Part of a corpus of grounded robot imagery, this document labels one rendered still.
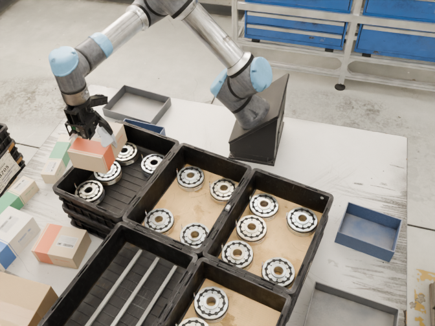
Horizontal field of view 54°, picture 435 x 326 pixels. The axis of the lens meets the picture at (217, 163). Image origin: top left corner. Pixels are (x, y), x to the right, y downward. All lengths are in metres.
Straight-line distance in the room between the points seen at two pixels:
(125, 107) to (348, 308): 1.37
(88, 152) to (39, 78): 2.49
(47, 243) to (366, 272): 1.13
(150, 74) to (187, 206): 2.17
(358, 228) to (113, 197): 0.92
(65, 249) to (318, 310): 0.89
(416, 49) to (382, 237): 1.84
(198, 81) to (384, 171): 1.94
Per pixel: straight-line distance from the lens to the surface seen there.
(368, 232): 1.72
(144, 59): 3.79
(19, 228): 1.74
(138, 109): 2.17
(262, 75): 1.58
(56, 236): 1.68
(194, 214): 1.54
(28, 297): 1.49
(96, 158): 1.38
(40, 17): 4.73
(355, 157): 1.96
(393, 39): 3.25
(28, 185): 1.90
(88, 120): 1.33
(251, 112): 1.72
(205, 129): 2.02
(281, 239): 1.49
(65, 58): 1.21
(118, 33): 1.49
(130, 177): 1.70
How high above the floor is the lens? 2.08
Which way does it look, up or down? 48 degrees down
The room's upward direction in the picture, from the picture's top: 3 degrees counter-clockwise
